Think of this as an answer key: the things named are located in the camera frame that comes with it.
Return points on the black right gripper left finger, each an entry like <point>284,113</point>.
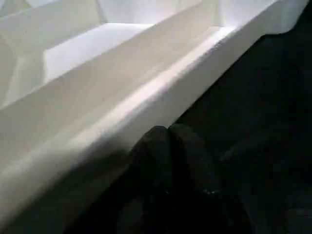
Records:
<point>148,185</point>

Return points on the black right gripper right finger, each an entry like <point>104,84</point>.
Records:
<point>202,195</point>

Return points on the white plastic table top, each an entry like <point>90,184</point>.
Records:
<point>97,73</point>

